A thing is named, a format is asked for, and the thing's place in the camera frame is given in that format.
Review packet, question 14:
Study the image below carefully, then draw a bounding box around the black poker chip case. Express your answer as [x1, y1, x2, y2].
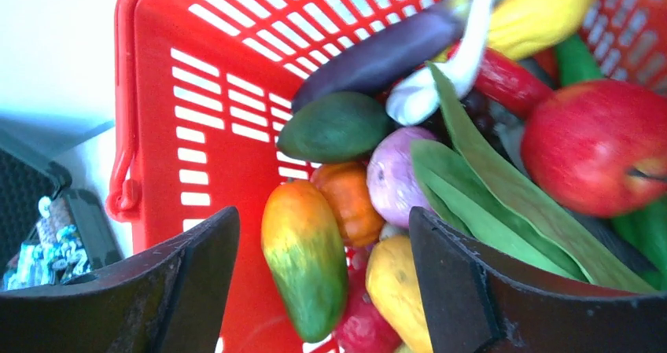
[1, 142, 122, 292]

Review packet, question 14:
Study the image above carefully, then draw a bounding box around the yellow toy pepper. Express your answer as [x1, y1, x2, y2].
[432, 0, 600, 63]

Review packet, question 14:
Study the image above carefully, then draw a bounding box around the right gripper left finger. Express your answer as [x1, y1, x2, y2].
[1, 207, 240, 352]

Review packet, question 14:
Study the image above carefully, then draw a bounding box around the green toy leaf vegetable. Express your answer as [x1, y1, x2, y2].
[411, 75, 655, 293]

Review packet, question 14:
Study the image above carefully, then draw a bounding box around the purple toy eggplant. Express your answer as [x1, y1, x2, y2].
[291, 0, 473, 113]

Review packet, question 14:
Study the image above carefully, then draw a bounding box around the pink toy onion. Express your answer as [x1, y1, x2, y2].
[367, 127, 437, 229]

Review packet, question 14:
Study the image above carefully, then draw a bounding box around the red toy chili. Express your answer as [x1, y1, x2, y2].
[462, 49, 554, 120]

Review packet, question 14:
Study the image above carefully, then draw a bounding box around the red toy tomato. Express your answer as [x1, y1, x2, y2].
[521, 79, 666, 217]

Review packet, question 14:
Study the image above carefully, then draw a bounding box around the orange toy pumpkin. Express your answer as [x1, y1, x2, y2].
[310, 162, 385, 248]

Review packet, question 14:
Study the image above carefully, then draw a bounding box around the red plastic basket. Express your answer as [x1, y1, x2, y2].
[105, 0, 667, 353]

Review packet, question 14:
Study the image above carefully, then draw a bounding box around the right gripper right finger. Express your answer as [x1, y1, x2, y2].
[410, 207, 666, 352]

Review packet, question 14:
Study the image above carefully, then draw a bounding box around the dark green toy vegetable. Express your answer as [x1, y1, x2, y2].
[276, 91, 394, 164]

